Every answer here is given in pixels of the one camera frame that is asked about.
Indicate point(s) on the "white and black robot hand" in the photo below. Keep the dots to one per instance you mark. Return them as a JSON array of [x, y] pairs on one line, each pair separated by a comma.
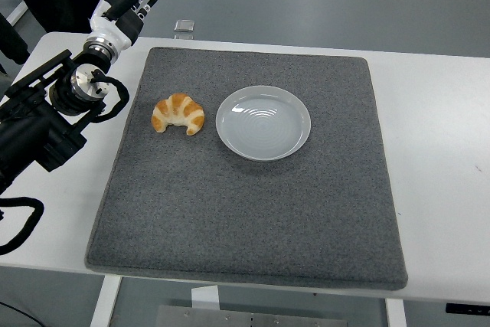
[[111, 30]]

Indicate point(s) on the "golden brown croissant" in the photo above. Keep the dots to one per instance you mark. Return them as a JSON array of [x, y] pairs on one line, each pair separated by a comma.
[[178, 110]]

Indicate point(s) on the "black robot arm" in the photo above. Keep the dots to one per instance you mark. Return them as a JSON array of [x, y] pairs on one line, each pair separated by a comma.
[[34, 124]]

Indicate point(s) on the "round light grey plate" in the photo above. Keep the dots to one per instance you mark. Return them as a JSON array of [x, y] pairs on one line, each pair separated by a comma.
[[263, 124]]

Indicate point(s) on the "grey felt mat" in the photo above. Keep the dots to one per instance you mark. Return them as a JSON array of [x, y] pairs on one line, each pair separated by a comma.
[[245, 208]]

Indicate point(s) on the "white table leg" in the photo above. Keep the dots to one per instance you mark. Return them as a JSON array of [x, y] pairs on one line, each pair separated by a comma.
[[204, 298], [395, 313], [105, 304]]

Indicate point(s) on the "black table control panel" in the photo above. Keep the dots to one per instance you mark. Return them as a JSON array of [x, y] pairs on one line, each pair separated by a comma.
[[467, 308]]

